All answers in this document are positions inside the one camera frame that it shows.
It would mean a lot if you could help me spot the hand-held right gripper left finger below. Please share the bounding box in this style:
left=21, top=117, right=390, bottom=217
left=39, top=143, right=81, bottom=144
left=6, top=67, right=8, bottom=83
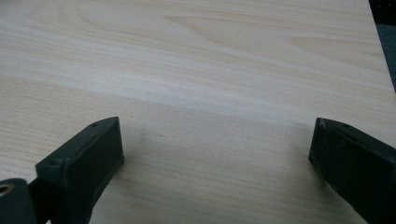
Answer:
left=29, top=116, right=125, bottom=224

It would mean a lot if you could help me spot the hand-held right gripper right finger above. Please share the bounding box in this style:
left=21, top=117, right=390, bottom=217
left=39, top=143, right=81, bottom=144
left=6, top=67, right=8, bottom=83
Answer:
left=308, top=117, right=396, bottom=224

